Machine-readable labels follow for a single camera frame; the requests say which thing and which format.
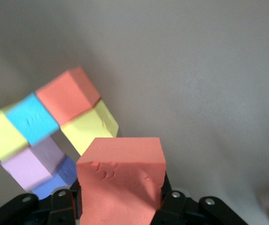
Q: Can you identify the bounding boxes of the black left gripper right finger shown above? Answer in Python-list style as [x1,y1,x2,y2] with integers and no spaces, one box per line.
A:
[149,172,250,225]

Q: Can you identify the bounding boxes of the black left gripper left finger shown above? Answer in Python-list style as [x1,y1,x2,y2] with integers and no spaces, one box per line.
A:
[0,180,82,225]

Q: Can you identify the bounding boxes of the purple foam cube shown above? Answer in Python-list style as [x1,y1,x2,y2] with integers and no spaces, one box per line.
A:
[31,156,78,201]

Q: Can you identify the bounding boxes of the pink foam cube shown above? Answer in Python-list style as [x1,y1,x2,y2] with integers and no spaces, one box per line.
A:
[0,135,67,193]

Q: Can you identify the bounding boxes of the orange foam cube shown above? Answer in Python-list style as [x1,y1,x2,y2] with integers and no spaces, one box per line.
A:
[76,137,167,225]
[35,66,101,125]

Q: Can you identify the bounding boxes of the yellow foam cube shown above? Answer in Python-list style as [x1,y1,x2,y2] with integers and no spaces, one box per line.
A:
[0,109,30,162]
[59,99,120,157]

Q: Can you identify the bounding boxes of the blue foam cube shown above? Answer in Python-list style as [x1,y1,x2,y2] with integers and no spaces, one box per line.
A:
[5,92,60,146]

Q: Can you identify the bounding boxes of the brown table cover sheet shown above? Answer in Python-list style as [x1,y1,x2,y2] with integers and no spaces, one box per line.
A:
[0,0,269,225]

